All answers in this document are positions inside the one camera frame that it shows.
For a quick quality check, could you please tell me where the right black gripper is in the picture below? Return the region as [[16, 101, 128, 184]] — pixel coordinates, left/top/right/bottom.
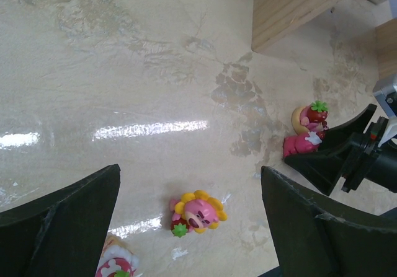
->
[[284, 103, 396, 196]]

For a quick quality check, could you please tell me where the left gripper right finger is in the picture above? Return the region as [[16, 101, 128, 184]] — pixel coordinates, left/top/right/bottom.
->
[[261, 166, 396, 276]]

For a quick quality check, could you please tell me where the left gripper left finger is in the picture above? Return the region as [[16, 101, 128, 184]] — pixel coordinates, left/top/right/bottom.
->
[[1, 164, 120, 276]]

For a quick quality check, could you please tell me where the pink bear with cake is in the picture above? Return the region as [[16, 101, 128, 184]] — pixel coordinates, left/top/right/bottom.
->
[[283, 131, 326, 158]]

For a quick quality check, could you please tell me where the pink bear strawberry donut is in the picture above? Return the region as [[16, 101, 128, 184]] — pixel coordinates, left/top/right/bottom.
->
[[291, 100, 329, 134]]

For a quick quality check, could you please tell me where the red strawberry bear figure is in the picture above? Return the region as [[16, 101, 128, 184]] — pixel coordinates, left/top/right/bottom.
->
[[95, 233, 139, 277]]

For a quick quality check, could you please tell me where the pink bear yellow flower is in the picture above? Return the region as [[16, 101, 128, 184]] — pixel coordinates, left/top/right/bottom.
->
[[169, 190, 228, 238]]

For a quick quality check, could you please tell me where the wooden two-tier shelf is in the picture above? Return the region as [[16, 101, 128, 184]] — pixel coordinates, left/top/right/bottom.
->
[[251, 0, 397, 79]]

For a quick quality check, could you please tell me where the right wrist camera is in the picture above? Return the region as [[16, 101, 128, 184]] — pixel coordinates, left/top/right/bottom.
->
[[373, 74, 396, 147]]

